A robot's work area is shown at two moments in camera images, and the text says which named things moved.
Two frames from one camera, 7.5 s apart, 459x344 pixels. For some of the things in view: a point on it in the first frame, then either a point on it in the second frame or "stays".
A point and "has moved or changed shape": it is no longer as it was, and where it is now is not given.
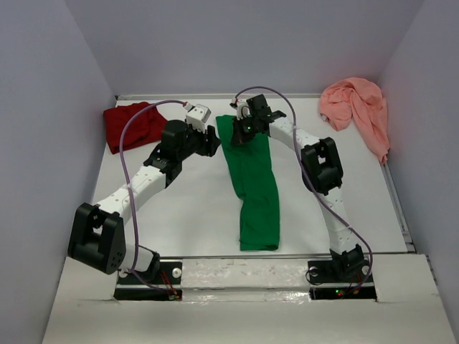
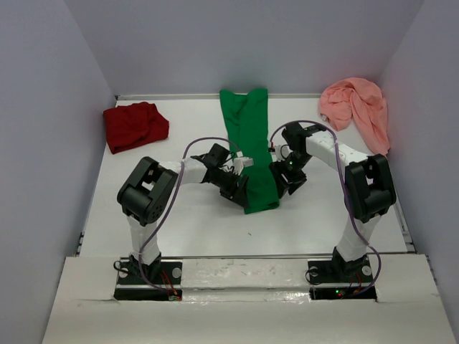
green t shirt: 252,163 has moved or changed shape
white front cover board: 407,310 stays
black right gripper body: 240,130 → 281,180
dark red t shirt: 145,127 stays
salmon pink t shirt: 362,101 stays
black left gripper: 206,142 → 239,190
